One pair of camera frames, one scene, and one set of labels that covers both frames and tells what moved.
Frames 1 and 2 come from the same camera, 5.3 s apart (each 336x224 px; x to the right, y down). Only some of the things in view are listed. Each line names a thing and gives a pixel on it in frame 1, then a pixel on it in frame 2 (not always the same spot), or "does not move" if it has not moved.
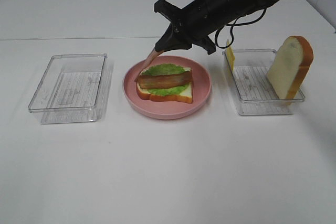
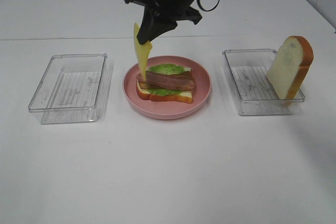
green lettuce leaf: [164, 69] does not move
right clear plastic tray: [254, 94] does not move
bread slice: [186, 95] does not move
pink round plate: [201, 88] does not move
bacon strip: [154, 54] → [184, 80]
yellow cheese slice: [231, 56] → [143, 50]
